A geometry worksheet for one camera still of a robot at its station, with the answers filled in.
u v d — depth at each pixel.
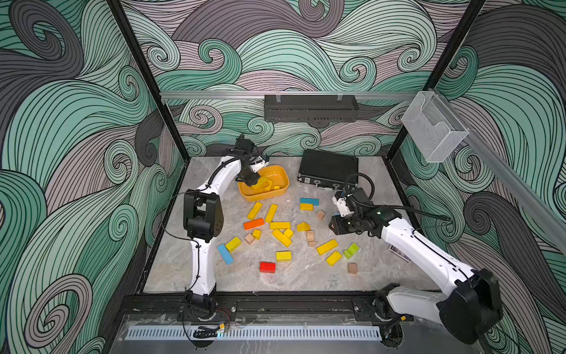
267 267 0.82
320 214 0.96
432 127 0.81
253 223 0.95
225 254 0.86
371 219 0.56
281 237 0.90
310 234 0.90
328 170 1.08
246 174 0.86
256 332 0.70
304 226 0.92
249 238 0.88
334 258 0.84
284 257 0.84
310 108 0.95
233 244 0.86
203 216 0.56
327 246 0.88
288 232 0.90
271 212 0.98
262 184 1.04
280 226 0.93
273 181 1.09
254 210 0.98
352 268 0.82
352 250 0.86
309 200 1.04
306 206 1.02
